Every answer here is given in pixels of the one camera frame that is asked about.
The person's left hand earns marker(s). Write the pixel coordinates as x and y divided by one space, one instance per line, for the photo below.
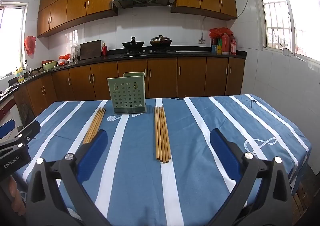
17 196

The green basin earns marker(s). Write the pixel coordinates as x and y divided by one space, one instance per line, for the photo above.
48 66

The red bag over bottles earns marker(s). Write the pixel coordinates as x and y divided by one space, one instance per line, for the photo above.
220 32

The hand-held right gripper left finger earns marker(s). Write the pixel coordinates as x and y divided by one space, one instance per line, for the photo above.
92 156

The green perforated utensil holder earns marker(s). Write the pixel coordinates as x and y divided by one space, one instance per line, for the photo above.
125 93

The small window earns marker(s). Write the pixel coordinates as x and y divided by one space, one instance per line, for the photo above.
11 40

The wooden base cabinets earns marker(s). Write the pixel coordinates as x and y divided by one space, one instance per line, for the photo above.
162 75

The wall socket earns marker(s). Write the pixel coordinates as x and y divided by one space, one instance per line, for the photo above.
202 41

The colourful box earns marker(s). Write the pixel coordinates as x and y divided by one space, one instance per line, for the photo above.
216 47

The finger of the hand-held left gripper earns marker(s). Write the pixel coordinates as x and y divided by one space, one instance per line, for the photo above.
31 129

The small red bottle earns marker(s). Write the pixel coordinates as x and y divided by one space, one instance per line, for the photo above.
104 50

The red oil bottle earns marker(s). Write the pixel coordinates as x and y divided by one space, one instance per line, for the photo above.
225 44
233 45

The black wok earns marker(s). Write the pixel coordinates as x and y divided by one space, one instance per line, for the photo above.
132 45

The large barred window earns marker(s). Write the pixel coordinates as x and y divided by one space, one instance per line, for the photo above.
282 15

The dark cutting board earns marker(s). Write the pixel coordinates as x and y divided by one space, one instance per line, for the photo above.
90 49

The orange plastic bag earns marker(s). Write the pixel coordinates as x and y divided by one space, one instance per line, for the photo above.
64 58

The black kitchen countertop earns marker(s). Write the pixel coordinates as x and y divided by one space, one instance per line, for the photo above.
195 53

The blue white striped tablecloth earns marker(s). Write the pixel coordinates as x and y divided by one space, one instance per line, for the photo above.
136 166

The black hex key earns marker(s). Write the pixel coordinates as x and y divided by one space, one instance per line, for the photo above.
252 104

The hanging red plastic bag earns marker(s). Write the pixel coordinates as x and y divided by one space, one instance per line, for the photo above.
30 45

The yellow detergent bottle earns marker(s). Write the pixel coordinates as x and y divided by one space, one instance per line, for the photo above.
20 75

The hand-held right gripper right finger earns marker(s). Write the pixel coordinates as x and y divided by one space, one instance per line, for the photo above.
225 151

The wok with lid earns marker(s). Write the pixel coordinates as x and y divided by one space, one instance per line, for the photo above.
160 41

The blue chair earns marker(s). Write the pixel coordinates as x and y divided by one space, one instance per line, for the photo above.
6 129

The sink faucet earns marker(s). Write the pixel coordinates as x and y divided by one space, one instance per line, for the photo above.
27 68

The gas stove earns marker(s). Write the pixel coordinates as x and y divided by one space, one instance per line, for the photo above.
150 51

